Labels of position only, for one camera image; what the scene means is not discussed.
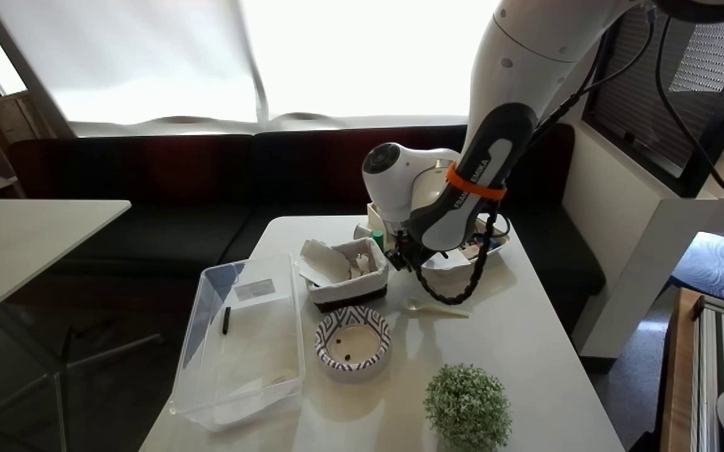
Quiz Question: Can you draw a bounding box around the white foam takeaway clamshell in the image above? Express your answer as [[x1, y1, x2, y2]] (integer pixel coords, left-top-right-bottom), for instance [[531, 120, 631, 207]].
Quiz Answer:
[[406, 165, 510, 271]]

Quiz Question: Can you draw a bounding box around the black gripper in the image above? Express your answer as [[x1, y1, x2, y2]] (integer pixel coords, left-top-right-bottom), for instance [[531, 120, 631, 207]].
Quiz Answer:
[[393, 231, 428, 271]]

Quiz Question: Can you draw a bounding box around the white window curtain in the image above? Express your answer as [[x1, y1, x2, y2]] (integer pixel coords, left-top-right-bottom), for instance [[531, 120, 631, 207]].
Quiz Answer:
[[0, 0, 501, 135]]

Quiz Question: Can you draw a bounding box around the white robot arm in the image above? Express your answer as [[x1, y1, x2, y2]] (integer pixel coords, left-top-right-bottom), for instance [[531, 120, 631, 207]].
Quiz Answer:
[[362, 0, 724, 271]]

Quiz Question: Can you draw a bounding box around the black framed monitor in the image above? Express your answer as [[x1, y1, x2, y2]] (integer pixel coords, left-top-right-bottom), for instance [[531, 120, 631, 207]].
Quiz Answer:
[[583, 0, 724, 197]]

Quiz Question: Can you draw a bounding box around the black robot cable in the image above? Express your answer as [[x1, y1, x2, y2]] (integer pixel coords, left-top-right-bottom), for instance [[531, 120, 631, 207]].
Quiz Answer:
[[411, 207, 504, 305]]

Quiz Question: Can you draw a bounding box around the white plastic spoon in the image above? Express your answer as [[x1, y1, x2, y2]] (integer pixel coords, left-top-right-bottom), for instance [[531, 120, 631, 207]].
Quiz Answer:
[[406, 303, 467, 319]]

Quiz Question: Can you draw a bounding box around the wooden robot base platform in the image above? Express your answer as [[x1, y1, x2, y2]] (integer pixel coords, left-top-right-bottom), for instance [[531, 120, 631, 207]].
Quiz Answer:
[[660, 289, 701, 452]]

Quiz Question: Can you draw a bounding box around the clear plastic storage bin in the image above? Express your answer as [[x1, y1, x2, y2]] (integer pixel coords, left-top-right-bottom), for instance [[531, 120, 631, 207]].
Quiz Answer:
[[172, 259, 304, 431]]

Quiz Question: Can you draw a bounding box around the white basket with black base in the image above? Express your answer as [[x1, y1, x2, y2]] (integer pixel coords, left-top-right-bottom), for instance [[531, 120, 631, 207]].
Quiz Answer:
[[295, 235, 389, 308]]

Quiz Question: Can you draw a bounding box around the small green potted plant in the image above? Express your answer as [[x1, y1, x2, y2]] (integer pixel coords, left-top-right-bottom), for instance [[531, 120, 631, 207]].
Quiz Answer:
[[422, 364, 514, 452]]

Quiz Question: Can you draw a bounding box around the white side table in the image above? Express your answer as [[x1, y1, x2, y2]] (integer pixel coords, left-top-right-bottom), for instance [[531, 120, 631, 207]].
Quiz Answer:
[[0, 197, 132, 300]]

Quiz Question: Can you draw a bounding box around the dark bench sofa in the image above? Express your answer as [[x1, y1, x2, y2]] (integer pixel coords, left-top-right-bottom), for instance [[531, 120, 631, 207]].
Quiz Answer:
[[9, 123, 606, 327]]

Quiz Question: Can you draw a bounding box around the black white patterned bowl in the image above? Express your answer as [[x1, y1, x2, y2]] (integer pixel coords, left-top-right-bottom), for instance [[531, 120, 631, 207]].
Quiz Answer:
[[314, 305, 393, 381]]

